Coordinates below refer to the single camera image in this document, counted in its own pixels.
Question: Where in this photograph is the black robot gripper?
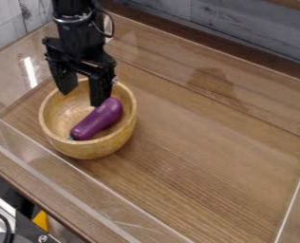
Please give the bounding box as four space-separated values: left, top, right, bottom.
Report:
41 18 116 107

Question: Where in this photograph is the purple toy eggplant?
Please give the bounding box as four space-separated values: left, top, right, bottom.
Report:
68 97 123 140

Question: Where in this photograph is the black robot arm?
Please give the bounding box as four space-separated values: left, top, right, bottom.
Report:
41 0 116 106

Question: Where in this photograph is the brown wooden bowl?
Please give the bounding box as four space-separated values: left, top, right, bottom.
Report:
37 79 138 159

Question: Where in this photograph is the black and yellow equipment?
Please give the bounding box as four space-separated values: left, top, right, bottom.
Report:
0 189 68 243

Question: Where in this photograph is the clear acrylic corner bracket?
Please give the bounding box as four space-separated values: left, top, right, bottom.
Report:
103 14 112 36

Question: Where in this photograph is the black cable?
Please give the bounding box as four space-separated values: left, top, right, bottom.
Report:
90 8 115 39

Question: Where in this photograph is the clear acrylic tray wall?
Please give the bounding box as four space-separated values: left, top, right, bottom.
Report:
0 120 191 243

